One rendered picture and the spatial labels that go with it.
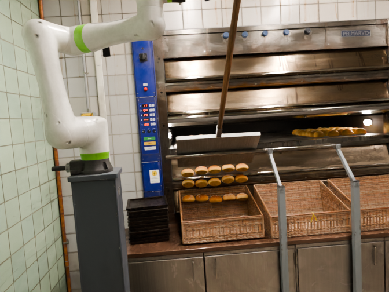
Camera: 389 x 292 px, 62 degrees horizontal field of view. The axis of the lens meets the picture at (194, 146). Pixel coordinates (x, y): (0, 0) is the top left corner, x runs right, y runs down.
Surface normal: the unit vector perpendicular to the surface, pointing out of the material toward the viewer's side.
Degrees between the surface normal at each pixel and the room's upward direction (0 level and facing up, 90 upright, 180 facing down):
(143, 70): 90
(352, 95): 70
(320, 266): 92
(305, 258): 90
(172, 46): 90
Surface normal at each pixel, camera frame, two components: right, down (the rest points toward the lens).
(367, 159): 0.03, -0.26
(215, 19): 0.05, 0.08
